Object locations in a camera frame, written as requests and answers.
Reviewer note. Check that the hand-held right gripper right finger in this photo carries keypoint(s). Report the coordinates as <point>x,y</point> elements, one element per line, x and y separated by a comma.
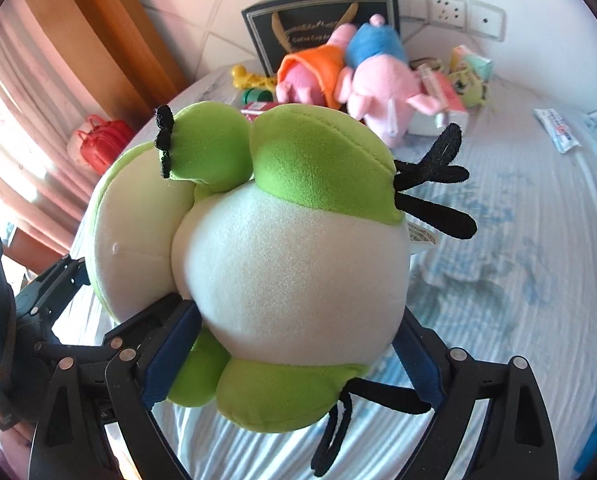
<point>418,360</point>

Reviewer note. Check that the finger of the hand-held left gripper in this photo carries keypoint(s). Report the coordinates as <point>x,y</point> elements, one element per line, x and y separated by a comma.
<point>61,272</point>
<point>58,350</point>

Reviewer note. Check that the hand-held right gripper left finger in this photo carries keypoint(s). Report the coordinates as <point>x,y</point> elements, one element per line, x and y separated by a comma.
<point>171,355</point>

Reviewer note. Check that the green frog plush toy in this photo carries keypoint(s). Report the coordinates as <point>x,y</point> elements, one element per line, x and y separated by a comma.
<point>278,260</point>

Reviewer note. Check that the red floral tissue pack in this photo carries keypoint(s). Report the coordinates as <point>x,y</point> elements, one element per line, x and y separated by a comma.
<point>446,95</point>

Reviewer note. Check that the yellow giraffe toy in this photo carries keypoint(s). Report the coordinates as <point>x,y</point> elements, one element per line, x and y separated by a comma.
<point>253,79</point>

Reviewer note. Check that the pink pig plush blue shirt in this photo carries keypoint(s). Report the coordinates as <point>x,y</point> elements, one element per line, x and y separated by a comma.
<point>378,85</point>

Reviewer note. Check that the pink pig plush orange dress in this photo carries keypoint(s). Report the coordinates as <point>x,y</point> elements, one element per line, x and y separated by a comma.
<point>303,80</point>

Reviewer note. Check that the white cloth covered desktop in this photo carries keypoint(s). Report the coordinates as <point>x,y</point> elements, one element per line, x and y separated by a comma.
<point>518,240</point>

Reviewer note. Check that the red handbag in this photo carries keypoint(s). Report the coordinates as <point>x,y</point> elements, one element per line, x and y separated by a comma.
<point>103,142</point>

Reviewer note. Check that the pink curtain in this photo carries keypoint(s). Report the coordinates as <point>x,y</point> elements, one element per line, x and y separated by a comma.
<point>23,110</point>

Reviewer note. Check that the small red packet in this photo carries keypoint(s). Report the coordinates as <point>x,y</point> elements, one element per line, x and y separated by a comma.
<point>256,109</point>

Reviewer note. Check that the green round cap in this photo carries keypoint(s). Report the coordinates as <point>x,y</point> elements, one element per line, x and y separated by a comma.
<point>256,96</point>

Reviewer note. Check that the white tube with red print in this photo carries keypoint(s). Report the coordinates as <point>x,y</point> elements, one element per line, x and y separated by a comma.
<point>558,130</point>

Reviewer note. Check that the yellow cartoon packet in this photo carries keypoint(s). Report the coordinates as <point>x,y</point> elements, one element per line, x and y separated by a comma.
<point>471,87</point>

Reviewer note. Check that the black gift box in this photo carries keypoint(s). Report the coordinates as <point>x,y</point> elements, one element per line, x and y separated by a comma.
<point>298,25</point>

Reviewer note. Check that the wooden door frame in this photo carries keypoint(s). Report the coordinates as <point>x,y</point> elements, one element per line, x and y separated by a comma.
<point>103,25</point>

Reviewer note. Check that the white round-hole wall plate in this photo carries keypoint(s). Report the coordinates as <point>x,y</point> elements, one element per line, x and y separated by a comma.
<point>485,21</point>

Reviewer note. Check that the white wall switch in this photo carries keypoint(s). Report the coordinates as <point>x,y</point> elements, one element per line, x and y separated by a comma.
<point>414,4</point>

